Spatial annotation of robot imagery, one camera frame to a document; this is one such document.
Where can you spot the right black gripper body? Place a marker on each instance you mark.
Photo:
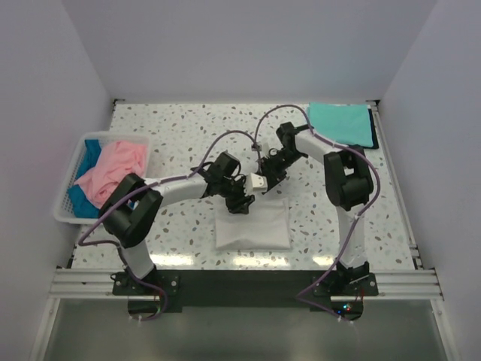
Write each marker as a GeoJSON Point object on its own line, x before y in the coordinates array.
{"type": "Point", "coordinates": [275, 166]}

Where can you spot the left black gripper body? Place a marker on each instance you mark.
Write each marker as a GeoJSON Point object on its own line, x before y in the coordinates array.
{"type": "Point", "coordinates": [234, 192]}

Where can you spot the white t shirt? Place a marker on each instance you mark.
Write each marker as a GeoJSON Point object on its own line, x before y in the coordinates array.
{"type": "Point", "coordinates": [265, 227]}

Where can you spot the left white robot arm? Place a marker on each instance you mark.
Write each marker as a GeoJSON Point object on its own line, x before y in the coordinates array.
{"type": "Point", "coordinates": [129, 212]}

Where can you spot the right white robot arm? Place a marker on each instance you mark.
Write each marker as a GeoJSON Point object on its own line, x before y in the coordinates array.
{"type": "Point", "coordinates": [348, 185]}

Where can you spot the folded teal t shirt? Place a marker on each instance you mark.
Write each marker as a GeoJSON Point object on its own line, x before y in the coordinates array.
{"type": "Point", "coordinates": [325, 118]}

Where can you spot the folded black t shirt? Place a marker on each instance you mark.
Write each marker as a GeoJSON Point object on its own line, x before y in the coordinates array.
{"type": "Point", "coordinates": [374, 128]}

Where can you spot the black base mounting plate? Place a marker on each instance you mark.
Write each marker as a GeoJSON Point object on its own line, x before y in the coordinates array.
{"type": "Point", "coordinates": [173, 290]}

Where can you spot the pink t shirt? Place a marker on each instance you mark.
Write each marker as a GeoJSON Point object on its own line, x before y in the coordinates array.
{"type": "Point", "coordinates": [115, 161]}

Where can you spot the blue t shirt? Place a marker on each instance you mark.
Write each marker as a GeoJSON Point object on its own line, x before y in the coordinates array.
{"type": "Point", "coordinates": [81, 206]}

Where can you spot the white plastic basket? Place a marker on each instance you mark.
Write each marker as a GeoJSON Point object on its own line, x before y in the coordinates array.
{"type": "Point", "coordinates": [63, 208]}

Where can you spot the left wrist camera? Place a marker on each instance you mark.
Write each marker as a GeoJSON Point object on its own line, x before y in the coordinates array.
{"type": "Point", "coordinates": [255, 183]}

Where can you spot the aluminium frame rail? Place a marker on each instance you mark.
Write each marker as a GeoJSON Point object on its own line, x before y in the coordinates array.
{"type": "Point", "coordinates": [96, 283]}

